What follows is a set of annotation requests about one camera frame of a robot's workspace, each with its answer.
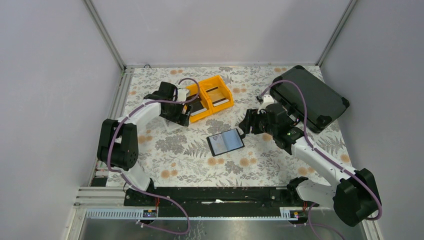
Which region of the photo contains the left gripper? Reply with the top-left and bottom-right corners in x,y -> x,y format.
162,98 -> 192,126

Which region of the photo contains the floral table mat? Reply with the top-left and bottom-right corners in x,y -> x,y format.
124,66 -> 327,187

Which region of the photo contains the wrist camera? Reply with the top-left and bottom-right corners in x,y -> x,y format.
176,88 -> 190,102
257,94 -> 275,114

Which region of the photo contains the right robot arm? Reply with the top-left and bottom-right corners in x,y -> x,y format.
238,103 -> 382,227

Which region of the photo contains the black hard case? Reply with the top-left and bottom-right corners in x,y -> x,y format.
269,65 -> 350,134

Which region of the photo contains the white slotted cable duct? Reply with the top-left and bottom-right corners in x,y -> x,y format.
85,205 -> 300,221

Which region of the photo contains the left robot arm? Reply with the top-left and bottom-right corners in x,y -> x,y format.
97,81 -> 201,206

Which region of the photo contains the orange bin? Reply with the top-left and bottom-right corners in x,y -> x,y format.
188,83 -> 213,123
199,75 -> 234,114

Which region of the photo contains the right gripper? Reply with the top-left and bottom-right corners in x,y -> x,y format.
238,108 -> 277,137

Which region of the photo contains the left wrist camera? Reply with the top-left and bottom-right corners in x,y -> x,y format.
176,88 -> 190,102

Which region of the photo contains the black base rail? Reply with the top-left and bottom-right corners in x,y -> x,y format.
123,186 -> 312,214

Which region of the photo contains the left orange bin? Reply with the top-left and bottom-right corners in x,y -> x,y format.
188,83 -> 213,123

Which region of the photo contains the black leather card holder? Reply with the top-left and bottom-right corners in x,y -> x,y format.
206,128 -> 245,157

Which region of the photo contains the right orange bin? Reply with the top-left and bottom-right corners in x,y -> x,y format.
199,75 -> 234,114

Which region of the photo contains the white plastic bin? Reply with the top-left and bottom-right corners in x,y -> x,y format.
161,118 -> 185,133

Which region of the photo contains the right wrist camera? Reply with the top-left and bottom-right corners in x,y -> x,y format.
257,94 -> 275,114

